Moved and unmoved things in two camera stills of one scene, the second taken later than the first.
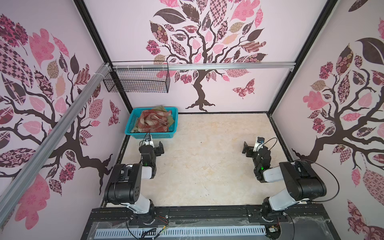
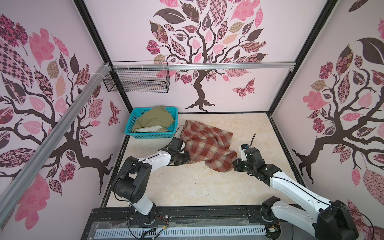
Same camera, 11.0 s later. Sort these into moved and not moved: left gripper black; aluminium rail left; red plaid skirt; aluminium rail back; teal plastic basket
Moved: red plaid skirt; left gripper black
Not moved: teal plastic basket; aluminium rail back; aluminium rail left
